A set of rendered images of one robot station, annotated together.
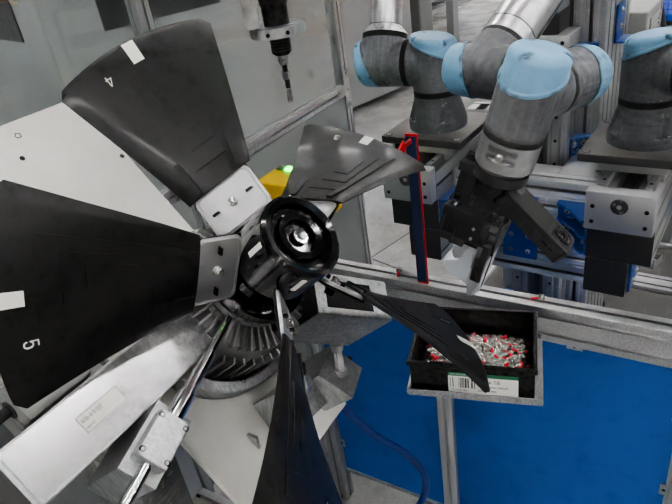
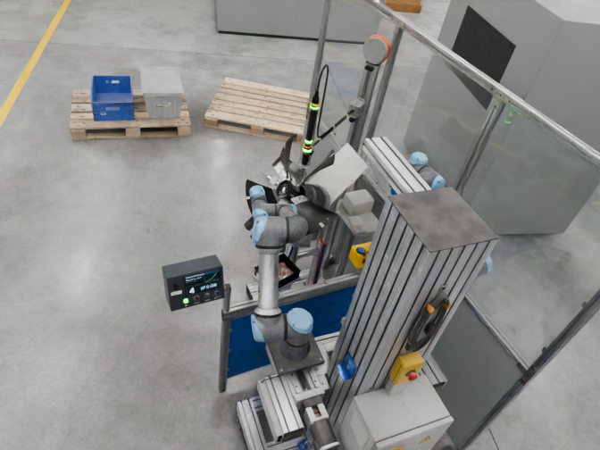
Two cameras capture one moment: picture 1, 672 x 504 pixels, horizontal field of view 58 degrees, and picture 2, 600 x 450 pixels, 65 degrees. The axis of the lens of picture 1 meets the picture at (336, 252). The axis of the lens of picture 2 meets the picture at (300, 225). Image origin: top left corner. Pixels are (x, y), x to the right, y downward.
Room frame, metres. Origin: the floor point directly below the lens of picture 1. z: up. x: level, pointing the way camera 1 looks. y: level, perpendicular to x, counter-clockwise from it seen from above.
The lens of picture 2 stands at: (1.65, -1.86, 2.90)
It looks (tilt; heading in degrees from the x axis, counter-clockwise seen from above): 42 degrees down; 113
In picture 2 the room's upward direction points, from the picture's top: 11 degrees clockwise
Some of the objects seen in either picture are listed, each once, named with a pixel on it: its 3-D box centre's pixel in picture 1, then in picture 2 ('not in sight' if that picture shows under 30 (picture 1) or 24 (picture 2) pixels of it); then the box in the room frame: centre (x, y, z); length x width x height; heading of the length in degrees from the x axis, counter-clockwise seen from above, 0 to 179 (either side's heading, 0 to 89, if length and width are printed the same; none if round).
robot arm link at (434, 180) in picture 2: not in sight; (428, 180); (1.45, -0.14, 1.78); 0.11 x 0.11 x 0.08; 61
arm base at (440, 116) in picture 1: (437, 105); not in sight; (1.55, -0.32, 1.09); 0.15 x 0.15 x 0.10
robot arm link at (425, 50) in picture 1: (431, 60); not in sight; (1.55, -0.31, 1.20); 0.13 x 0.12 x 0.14; 61
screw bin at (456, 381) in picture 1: (474, 350); (277, 272); (0.86, -0.22, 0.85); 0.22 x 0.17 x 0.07; 70
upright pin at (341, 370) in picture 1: (338, 357); not in sight; (0.76, 0.02, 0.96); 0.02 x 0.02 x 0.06
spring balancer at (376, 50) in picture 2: not in sight; (376, 49); (0.80, 0.75, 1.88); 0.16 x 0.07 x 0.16; 0
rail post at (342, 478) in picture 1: (327, 400); not in sight; (1.28, 0.09, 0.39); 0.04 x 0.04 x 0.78; 55
